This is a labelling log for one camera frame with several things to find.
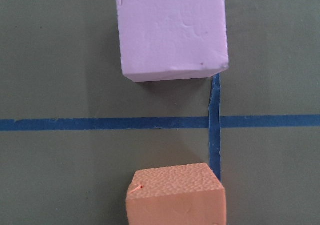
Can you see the orange foam block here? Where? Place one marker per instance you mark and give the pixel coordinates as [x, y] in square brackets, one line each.
[176, 195]

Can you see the pink foam block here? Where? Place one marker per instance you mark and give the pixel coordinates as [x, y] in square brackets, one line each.
[163, 40]

